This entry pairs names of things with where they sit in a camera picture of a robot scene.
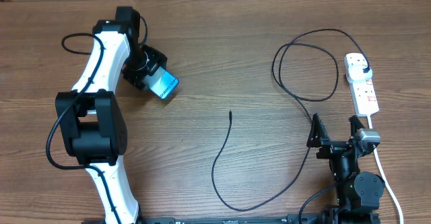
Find white charger adapter plug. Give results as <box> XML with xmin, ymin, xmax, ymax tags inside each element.
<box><xmin>346</xmin><ymin>65</ymin><xmax>373</xmax><ymax>83</ymax></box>

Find blue Galaxy smartphone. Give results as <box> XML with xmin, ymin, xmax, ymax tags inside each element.
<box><xmin>146</xmin><ymin>67</ymin><xmax>179</xmax><ymax>100</ymax></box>

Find white power strip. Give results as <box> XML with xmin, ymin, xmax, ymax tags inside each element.
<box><xmin>344</xmin><ymin>52</ymin><xmax>379</xmax><ymax>117</ymax></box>

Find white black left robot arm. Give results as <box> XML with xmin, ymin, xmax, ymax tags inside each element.
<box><xmin>46</xmin><ymin>7</ymin><xmax>179</xmax><ymax>223</ymax></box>

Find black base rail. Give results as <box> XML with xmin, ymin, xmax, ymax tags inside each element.
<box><xmin>81</xmin><ymin>213</ymin><xmax>381</xmax><ymax>224</ymax></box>

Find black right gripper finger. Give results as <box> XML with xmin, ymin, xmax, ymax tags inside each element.
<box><xmin>349</xmin><ymin>115</ymin><xmax>364</xmax><ymax>139</ymax></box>
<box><xmin>306</xmin><ymin>113</ymin><xmax>329</xmax><ymax>147</ymax></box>

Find black charger cable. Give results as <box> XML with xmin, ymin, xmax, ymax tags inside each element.
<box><xmin>211</xmin><ymin>28</ymin><xmax>371</xmax><ymax>213</ymax></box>

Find white power strip cord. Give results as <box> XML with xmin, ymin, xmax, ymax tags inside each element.
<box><xmin>366</xmin><ymin>114</ymin><xmax>405</xmax><ymax>224</ymax></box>

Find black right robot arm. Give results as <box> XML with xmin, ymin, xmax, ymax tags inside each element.
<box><xmin>298</xmin><ymin>114</ymin><xmax>385</xmax><ymax>223</ymax></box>

